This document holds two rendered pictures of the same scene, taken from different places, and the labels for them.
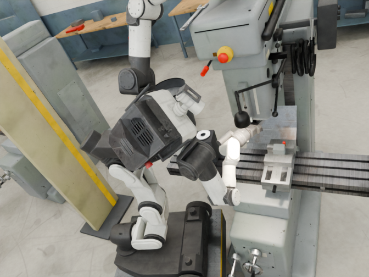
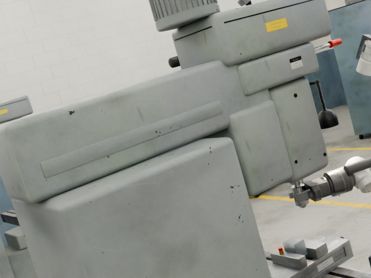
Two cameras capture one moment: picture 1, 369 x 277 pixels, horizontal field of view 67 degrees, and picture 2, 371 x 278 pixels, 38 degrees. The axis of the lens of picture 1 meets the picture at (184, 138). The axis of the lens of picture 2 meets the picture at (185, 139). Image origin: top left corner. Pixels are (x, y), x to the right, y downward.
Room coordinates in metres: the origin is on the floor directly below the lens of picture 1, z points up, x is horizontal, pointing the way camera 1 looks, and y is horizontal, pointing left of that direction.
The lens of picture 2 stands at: (2.95, -0.02, 1.78)
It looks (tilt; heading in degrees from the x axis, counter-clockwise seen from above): 8 degrees down; 202
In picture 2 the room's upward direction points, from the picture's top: 16 degrees counter-clockwise
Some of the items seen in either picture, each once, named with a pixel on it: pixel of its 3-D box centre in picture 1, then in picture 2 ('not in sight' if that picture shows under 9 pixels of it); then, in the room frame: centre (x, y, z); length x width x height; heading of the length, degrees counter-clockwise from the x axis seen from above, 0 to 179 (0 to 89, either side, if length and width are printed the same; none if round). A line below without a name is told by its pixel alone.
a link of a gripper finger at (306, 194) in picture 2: not in sight; (303, 196); (1.20, -0.38, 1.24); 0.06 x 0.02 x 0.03; 119
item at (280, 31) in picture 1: (277, 38); not in sight; (1.14, -0.55, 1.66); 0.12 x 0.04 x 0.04; 144
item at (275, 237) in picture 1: (271, 211); not in sight; (1.15, -0.39, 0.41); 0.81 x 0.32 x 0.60; 144
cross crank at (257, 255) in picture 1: (253, 262); not in sight; (0.77, -0.10, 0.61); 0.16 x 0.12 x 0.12; 144
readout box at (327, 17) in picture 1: (329, 19); not in sight; (1.21, -0.85, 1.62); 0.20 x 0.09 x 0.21; 144
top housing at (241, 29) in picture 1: (238, 15); (253, 32); (1.18, -0.41, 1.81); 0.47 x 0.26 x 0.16; 144
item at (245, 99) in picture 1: (245, 103); not in sight; (1.08, -0.33, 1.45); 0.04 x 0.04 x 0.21; 54
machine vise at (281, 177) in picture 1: (279, 161); (304, 259); (1.08, -0.46, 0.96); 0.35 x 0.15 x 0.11; 144
